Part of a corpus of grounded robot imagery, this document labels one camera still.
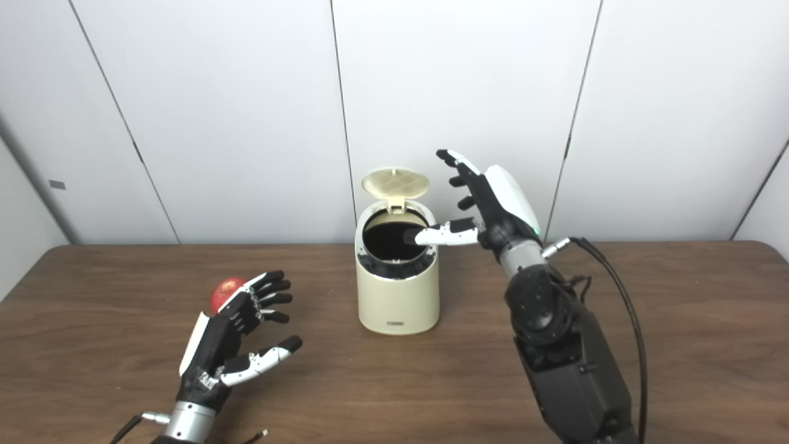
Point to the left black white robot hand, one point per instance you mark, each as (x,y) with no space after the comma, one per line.
(216,345)

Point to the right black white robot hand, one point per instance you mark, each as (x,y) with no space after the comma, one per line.
(505,209)

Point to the red apple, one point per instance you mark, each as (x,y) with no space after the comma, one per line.
(223,291)

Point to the cream round bin lid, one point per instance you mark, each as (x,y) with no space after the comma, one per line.
(394,182)

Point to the cream-colored round bin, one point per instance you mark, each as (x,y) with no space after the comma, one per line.
(397,302)

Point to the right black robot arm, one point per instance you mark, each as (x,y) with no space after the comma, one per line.
(567,364)

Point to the small grey wall label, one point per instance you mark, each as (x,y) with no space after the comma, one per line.
(57,184)

